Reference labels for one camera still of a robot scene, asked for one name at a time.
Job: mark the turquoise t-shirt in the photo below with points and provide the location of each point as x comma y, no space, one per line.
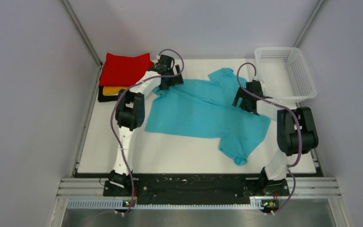
203,109

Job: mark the white slotted cable duct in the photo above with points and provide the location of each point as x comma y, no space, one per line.
122,204

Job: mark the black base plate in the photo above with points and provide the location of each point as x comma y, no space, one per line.
198,189

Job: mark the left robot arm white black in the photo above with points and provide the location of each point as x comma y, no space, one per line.
128,116

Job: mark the red folded t-shirt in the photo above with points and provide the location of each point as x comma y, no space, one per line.
124,71

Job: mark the black folded t-shirt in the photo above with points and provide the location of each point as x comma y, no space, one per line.
105,98

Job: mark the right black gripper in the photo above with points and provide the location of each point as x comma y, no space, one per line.
242,93

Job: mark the aluminium frame rail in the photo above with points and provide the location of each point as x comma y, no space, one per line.
305,188

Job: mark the yellow folded t-shirt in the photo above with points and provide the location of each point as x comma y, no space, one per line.
112,91

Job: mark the white plastic basket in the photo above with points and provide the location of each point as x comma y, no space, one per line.
285,74

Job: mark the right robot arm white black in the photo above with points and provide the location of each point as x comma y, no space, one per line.
296,133

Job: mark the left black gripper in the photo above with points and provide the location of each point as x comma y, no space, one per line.
176,80

